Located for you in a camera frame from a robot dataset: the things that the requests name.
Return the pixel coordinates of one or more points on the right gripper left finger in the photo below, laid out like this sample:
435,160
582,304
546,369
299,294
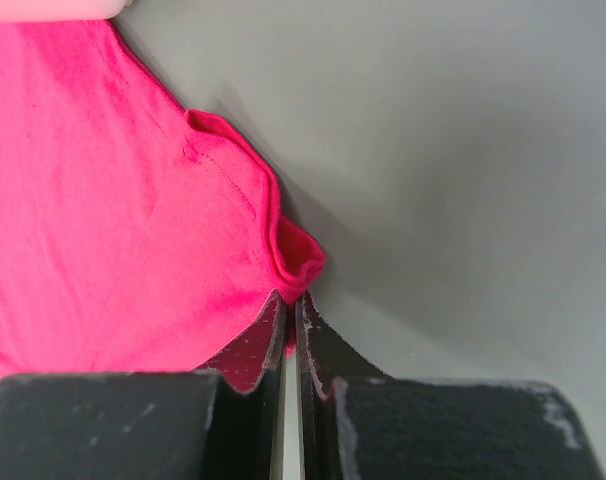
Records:
245,415

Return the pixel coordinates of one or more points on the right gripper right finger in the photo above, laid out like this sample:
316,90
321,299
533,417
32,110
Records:
322,355

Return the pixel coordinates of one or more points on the crimson red t-shirt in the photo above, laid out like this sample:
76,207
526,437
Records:
135,235

